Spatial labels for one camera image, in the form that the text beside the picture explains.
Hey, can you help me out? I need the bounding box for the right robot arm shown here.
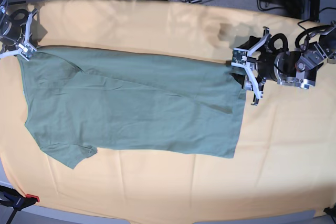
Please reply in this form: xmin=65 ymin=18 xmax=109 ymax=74
xmin=1 ymin=0 xmax=37 ymax=61

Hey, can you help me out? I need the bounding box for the black red table clamp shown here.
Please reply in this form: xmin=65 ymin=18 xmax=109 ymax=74
xmin=1 ymin=185 xmax=40 ymax=224

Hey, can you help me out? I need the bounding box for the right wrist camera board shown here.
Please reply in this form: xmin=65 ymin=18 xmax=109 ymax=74
xmin=18 ymin=43 xmax=37 ymax=61

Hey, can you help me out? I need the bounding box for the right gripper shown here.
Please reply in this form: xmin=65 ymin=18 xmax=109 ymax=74
xmin=0 ymin=8 xmax=38 ymax=59

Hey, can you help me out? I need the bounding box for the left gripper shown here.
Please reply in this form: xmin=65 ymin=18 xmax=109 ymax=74
xmin=243 ymin=26 xmax=277 ymax=106

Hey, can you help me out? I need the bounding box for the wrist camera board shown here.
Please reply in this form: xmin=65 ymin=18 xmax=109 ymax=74
xmin=231 ymin=48 xmax=248 ymax=68
xmin=18 ymin=43 xmax=37 ymax=61

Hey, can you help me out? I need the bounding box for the black corner clamp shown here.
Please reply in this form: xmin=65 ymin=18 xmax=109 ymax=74
xmin=323 ymin=205 xmax=336 ymax=218

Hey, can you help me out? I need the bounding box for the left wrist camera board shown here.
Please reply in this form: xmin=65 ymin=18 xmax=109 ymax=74
xmin=231 ymin=48 xmax=248 ymax=68

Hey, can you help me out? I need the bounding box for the green T-shirt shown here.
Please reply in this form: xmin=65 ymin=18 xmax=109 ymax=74
xmin=19 ymin=47 xmax=246 ymax=168

